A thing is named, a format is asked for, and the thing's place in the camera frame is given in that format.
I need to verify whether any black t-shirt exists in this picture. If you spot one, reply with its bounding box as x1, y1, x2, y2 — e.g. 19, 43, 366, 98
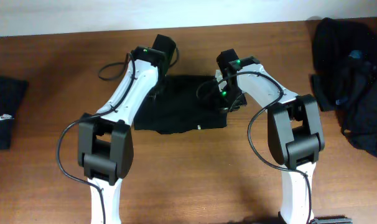
133, 75, 227, 134

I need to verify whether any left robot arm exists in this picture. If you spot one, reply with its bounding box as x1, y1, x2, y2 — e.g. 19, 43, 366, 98
78, 34, 177, 223

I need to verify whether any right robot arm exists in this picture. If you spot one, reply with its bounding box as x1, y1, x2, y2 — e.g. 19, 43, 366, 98
216, 49, 353, 223

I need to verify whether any black clothes pile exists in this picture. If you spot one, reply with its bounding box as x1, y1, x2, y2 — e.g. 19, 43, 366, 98
311, 17, 377, 157

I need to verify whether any folded black Nike garment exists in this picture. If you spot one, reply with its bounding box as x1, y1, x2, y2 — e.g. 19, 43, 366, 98
0, 76, 29, 150

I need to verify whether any right black camera cable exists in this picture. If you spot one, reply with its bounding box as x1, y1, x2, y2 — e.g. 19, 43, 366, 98
196, 70, 314, 224

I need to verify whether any black camera cable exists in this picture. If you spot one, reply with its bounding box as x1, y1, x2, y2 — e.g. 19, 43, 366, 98
196, 70, 314, 224
56, 46, 180, 224

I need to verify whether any left black camera cable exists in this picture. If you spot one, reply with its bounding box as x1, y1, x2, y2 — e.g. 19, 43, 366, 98
56, 46, 180, 224

